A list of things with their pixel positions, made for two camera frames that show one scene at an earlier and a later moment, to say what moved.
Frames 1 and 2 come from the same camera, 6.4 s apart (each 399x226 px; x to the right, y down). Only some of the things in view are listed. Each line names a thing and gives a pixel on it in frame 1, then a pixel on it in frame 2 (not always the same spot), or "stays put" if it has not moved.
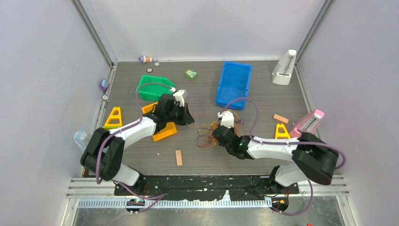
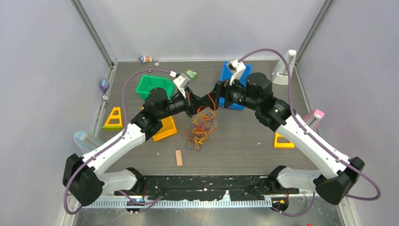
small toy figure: x=144 y=59 stays put
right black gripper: x=232 y=129 -> x=223 y=89
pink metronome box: x=309 y=124 stays put
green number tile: x=191 y=74 stays put
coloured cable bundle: x=206 y=136 -> x=203 y=123
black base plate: x=205 y=187 stays put
